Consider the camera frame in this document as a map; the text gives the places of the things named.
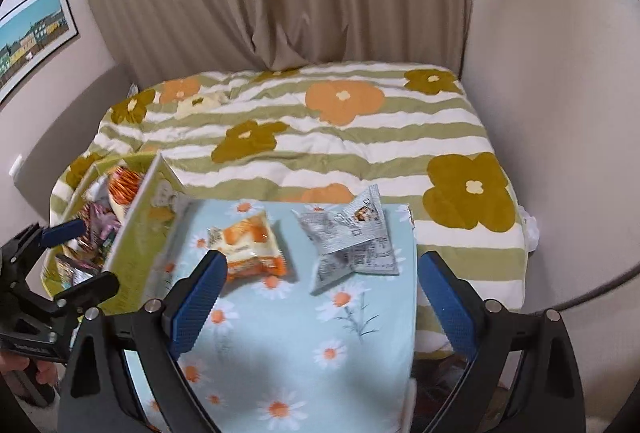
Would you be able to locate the white crumpled cloth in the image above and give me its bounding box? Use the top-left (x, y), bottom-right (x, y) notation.
top-left (517, 206), bottom-right (543, 254)

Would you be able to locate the floral striped blanket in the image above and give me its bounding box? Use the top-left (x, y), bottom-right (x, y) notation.
top-left (50, 60), bottom-right (531, 359)

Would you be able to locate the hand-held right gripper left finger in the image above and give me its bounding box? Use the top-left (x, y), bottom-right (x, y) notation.
top-left (57, 249), bottom-right (231, 433)

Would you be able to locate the pink purple snack packet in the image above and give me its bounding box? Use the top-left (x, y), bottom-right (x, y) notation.
top-left (75, 200), bottom-right (123, 259)

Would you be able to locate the newspaper print snack packet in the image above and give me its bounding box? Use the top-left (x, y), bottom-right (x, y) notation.
top-left (291, 184), bottom-right (401, 296)

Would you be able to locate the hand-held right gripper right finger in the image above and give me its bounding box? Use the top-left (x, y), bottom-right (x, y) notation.
top-left (417, 250), bottom-right (586, 433)

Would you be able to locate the person's left hand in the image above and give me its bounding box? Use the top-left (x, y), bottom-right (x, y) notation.
top-left (0, 353), bottom-right (61, 389)

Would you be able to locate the wall poster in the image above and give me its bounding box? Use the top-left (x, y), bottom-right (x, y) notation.
top-left (0, 0), bottom-right (81, 104)

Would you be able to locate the orange striped snack packet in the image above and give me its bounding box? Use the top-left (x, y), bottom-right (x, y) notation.
top-left (107, 164), bottom-right (151, 220)

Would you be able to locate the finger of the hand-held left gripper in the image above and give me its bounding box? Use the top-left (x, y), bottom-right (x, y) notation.
top-left (52, 270), bottom-right (121, 314)
top-left (4, 219), bottom-right (89, 265)

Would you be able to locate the green storage box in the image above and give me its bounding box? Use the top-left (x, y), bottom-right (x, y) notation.
top-left (42, 152), bottom-right (197, 314)

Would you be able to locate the daisy print tablecloth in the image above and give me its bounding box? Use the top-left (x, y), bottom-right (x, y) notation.
top-left (122, 198), bottom-right (418, 433)

